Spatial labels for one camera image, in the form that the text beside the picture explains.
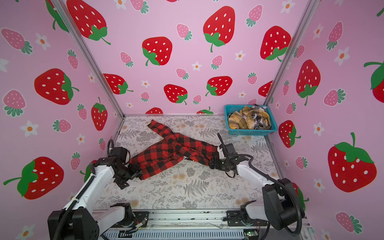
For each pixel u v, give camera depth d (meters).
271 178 0.46
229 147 0.70
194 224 0.73
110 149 0.67
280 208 0.42
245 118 1.07
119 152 0.66
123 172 0.67
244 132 1.04
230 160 0.68
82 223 0.39
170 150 1.00
